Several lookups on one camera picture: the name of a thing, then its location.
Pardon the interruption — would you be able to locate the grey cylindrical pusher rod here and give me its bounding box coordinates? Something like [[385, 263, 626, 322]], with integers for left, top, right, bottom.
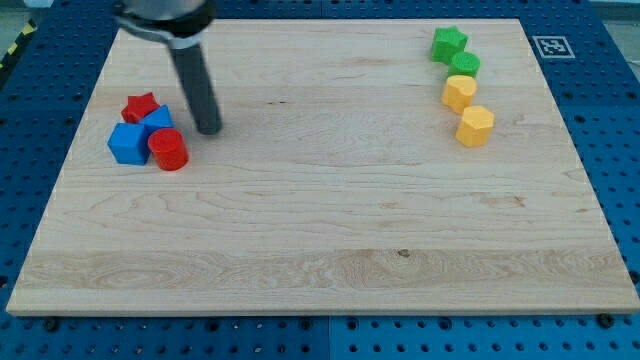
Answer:
[[169, 43, 222, 135]]

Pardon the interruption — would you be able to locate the red star block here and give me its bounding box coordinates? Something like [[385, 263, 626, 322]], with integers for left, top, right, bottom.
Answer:
[[121, 92, 160, 124]]

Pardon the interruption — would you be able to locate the green star block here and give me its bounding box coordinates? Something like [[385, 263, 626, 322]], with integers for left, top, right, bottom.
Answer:
[[431, 26, 468, 65]]

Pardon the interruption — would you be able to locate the green circle block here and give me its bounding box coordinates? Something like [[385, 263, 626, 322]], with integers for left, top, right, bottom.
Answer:
[[447, 51, 481, 78]]

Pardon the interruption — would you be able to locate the blue triangle block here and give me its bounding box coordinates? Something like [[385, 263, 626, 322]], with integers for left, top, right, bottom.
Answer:
[[140, 105, 174, 135]]

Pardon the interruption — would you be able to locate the red cylinder block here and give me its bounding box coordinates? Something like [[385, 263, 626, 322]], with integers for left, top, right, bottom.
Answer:
[[148, 128, 189, 171]]

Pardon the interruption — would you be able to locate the blue cube block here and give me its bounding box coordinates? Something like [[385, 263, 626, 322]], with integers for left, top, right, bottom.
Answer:
[[107, 123, 150, 166]]

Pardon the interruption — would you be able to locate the black yellow hazard tape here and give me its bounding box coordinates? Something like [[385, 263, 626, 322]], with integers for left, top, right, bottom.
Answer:
[[1, 19, 38, 72]]

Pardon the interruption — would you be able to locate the wooden board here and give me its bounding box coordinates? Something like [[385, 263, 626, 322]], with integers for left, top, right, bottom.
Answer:
[[7, 19, 639, 317]]

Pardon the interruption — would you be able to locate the yellow heart block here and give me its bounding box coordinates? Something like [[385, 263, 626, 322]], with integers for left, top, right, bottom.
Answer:
[[441, 75, 478, 114]]

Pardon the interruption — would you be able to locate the yellow hexagon block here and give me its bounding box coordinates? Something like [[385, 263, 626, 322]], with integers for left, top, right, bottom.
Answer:
[[455, 106, 495, 147]]

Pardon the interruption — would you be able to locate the white fiducial marker tag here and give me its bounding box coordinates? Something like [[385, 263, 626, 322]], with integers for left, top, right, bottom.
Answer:
[[533, 35, 575, 59]]

